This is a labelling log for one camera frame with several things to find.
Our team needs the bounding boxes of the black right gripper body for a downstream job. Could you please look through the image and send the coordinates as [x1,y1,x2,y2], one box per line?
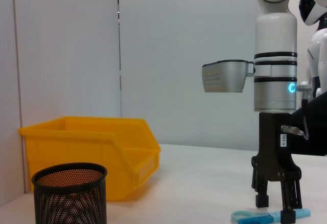
[251,111,302,183]

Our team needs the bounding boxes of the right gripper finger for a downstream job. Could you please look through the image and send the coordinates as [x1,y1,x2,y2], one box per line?
[251,166,270,208]
[279,179,303,224]

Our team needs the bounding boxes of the blue scissors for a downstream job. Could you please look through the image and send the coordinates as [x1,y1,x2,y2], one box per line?
[231,208,312,224]

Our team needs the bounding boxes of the black mesh pen cup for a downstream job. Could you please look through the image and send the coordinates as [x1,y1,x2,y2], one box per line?
[31,162,108,224]

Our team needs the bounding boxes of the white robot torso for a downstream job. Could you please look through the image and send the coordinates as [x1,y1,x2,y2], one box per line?
[300,28,327,99]

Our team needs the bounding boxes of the white black robot head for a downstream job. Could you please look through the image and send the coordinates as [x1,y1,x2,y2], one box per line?
[298,0,325,27]

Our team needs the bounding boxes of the yellow plastic bin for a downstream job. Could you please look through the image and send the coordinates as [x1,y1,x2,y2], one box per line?
[17,116,161,201]

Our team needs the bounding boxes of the right gripper cable with connector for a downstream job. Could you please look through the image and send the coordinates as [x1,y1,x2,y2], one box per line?
[281,84,314,140]

